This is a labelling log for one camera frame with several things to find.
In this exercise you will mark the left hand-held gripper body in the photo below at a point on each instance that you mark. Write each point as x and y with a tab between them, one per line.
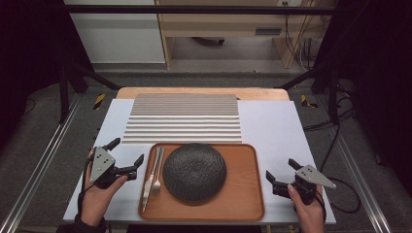
102	168

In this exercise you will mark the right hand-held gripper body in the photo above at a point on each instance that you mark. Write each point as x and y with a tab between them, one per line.
309	181

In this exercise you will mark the silver table knife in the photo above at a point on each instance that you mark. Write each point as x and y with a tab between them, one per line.
148	187

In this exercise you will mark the silver fork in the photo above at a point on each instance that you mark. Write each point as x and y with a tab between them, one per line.
156	186

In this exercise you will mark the brown wooden tray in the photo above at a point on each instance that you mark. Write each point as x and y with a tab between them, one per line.
241	194

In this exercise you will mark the black textured plate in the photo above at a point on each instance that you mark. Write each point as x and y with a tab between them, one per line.
194	173

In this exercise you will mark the person's right hand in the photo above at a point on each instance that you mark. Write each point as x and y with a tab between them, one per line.
311	216

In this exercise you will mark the person's left hand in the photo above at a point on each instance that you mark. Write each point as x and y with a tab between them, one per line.
95	204

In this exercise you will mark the white board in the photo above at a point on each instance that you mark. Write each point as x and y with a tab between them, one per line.
275	129

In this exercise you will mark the yellow black floor tape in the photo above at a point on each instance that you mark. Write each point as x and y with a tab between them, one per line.
306	102
99	101

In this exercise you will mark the black metal stand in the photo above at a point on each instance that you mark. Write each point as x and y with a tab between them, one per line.
333	97
64	97

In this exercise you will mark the grey striped placemat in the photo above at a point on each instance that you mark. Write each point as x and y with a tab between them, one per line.
184	110

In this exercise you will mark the white cabinet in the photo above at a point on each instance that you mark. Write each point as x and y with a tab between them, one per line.
120	39

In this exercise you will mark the black curtain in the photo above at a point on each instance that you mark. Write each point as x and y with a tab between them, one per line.
382	81
29	48

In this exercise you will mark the dark chair base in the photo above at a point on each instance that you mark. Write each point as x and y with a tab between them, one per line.
209	40

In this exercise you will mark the light wooden desk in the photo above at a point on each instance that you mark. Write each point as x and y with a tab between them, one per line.
220	27

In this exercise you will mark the aluminium rail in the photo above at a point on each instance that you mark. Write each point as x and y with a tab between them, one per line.
359	181
39	174

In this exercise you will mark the black horizontal frame bar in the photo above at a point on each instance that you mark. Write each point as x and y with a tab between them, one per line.
194	9

